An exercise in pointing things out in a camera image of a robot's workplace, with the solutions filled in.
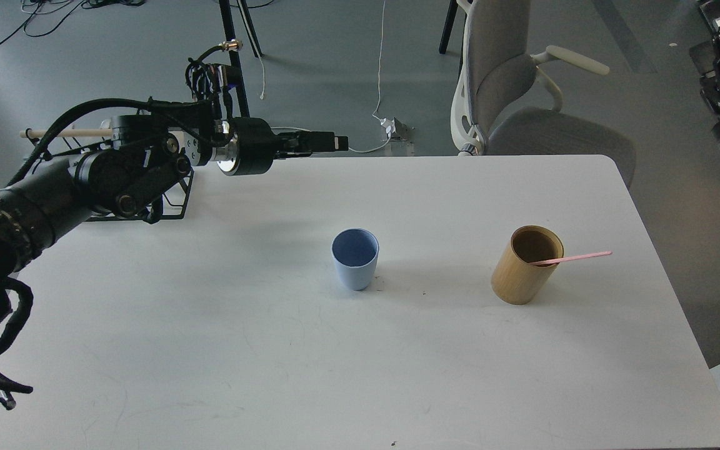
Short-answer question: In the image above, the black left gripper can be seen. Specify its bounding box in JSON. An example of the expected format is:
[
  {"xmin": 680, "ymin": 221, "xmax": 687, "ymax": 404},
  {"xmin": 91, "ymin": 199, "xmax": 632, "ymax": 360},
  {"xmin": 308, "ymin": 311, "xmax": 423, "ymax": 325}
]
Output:
[{"xmin": 216, "ymin": 117, "xmax": 349, "ymax": 176}]

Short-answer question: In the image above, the light blue cup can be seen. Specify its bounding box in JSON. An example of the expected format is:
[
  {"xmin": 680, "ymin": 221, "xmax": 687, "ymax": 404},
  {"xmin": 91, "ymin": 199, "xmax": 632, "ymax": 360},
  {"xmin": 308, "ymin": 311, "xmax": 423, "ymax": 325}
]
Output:
[{"xmin": 331, "ymin": 228, "xmax": 380, "ymax": 291}]

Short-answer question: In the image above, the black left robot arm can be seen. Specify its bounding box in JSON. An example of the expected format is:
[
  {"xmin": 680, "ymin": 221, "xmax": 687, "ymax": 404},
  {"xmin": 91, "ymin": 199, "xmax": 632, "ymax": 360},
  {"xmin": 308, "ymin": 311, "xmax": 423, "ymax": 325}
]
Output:
[{"xmin": 0, "ymin": 40, "xmax": 349, "ymax": 410}]

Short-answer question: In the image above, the white power adapter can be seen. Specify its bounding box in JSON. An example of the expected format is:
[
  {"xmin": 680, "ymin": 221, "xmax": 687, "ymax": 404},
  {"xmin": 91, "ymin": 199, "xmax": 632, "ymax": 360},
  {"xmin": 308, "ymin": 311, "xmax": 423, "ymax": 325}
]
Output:
[{"xmin": 380, "ymin": 117, "xmax": 411, "ymax": 141}]

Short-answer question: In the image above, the black tripod stand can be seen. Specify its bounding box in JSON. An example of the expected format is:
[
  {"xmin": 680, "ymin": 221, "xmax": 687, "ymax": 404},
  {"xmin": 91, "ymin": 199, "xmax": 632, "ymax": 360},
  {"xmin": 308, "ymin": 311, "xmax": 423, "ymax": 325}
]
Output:
[{"xmin": 217, "ymin": 0, "xmax": 263, "ymax": 119}]

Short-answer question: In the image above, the grey office chair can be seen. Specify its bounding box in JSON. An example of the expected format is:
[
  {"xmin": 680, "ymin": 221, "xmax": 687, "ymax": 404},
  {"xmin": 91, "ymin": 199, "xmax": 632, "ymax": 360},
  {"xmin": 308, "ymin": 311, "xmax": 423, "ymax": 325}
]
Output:
[{"xmin": 449, "ymin": 1, "xmax": 637, "ymax": 187}]

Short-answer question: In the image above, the bamboo cylinder holder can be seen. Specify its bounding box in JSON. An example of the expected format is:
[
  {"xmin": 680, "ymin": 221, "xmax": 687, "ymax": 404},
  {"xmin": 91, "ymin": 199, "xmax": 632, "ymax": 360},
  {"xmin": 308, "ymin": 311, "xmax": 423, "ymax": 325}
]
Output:
[{"xmin": 491, "ymin": 225, "xmax": 564, "ymax": 305}]

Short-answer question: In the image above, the white power cable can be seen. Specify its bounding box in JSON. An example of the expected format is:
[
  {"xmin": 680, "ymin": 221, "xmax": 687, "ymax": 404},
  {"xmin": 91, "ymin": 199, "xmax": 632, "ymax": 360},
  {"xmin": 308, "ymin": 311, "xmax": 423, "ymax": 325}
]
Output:
[{"xmin": 260, "ymin": 0, "xmax": 392, "ymax": 154}]

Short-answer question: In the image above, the black wire cup rack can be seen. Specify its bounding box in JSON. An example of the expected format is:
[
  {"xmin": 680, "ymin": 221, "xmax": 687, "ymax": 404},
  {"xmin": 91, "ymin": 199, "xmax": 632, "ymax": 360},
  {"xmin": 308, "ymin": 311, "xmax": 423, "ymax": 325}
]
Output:
[{"xmin": 18, "ymin": 119, "xmax": 196, "ymax": 223}]

